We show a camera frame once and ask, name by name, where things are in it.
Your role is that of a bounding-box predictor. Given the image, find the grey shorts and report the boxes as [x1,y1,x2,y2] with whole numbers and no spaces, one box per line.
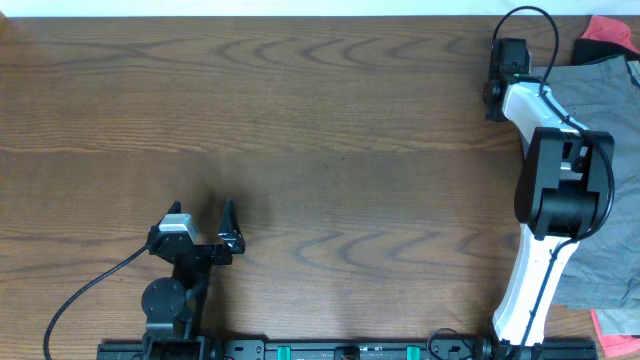
[547,55,639,336]

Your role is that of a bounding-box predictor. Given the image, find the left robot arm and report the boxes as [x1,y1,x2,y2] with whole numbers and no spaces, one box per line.
[141,199,245,360]

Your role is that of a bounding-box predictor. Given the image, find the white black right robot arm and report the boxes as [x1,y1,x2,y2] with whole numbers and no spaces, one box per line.
[426,37,615,359]

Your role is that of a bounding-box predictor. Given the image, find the black cloth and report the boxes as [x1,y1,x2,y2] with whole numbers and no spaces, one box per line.
[571,39,639,65]

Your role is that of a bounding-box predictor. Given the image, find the red cloth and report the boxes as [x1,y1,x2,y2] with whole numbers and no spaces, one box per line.
[581,15,639,53]

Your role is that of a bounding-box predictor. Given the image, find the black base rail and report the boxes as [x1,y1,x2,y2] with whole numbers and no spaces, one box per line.
[96,336,598,360]

